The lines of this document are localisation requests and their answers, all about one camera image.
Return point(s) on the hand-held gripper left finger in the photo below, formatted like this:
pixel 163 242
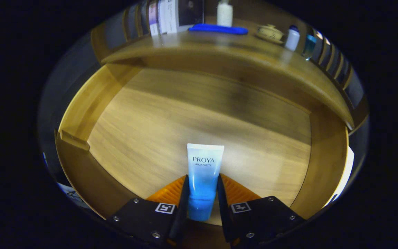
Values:
pixel 181 214

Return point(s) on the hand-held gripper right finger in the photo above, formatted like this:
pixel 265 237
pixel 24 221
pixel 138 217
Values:
pixel 224 214

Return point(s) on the blue white cosmetic tube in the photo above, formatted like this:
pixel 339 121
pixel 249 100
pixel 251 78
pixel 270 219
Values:
pixel 204 173

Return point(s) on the brown wooden drawer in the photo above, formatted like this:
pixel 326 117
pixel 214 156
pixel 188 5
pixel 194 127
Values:
pixel 185 114

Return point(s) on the wooden countertop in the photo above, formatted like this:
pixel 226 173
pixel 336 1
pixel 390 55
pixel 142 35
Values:
pixel 202 43

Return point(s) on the brown wooden cabinet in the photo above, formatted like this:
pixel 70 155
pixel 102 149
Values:
pixel 96 43

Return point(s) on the folded blue cloth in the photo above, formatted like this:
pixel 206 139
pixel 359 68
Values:
pixel 218 29

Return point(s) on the yellow lidded teacup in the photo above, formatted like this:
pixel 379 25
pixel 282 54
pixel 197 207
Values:
pixel 269 33

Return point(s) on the white bottle with blue cap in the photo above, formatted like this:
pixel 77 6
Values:
pixel 292 39

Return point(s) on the teal bottle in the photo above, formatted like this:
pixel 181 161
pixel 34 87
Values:
pixel 309 45

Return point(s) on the purple book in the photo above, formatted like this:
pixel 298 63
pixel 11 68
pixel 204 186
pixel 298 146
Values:
pixel 153 19

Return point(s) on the thin white book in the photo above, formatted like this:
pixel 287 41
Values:
pixel 162 17

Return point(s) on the white book with dark cover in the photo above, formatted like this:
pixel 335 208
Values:
pixel 185 15

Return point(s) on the white pump bottle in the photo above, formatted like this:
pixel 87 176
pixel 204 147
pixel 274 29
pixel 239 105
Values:
pixel 225 14

